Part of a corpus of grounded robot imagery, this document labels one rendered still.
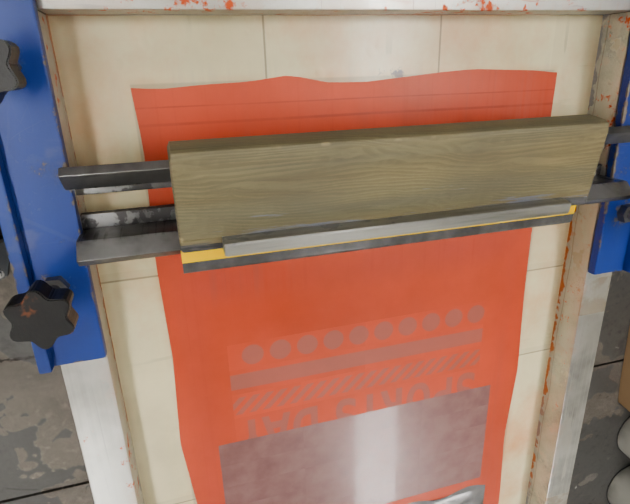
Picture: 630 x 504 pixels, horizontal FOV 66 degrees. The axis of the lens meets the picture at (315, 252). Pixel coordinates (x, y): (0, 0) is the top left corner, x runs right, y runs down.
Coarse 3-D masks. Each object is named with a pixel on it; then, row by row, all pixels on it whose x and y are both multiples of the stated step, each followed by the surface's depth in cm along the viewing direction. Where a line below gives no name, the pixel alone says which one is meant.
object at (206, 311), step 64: (192, 128) 41; (256, 128) 43; (320, 128) 45; (320, 256) 49; (192, 320) 47; (256, 320) 49; (320, 320) 51; (192, 384) 49; (192, 448) 52; (256, 448) 54; (320, 448) 57
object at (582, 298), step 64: (64, 0) 33; (128, 0) 34; (192, 0) 35; (256, 0) 36; (320, 0) 38; (384, 0) 39; (448, 0) 41; (512, 0) 42; (576, 0) 44; (64, 128) 37; (576, 256) 56; (576, 320) 58; (576, 384) 61; (128, 448) 47; (576, 448) 65
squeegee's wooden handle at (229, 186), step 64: (384, 128) 37; (448, 128) 37; (512, 128) 38; (576, 128) 40; (192, 192) 33; (256, 192) 34; (320, 192) 36; (384, 192) 37; (448, 192) 39; (512, 192) 41; (576, 192) 43
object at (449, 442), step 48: (384, 96) 45; (432, 96) 47; (480, 96) 48; (528, 96) 50; (480, 240) 54; (528, 240) 56; (384, 288) 52; (432, 288) 54; (480, 288) 56; (480, 384) 61; (384, 432) 59; (432, 432) 61; (480, 432) 64; (384, 480) 62; (432, 480) 64; (480, 480) 67
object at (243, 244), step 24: (408, 216) 39; (432, 216) 39; (456, 216) 39; (480, 216) 40; (504, 216) 40; (528, 216) 41; (240, 240) 35; (264, 240) 35; (288, 240) 35; (312, 240) 36; (336, 240) 37
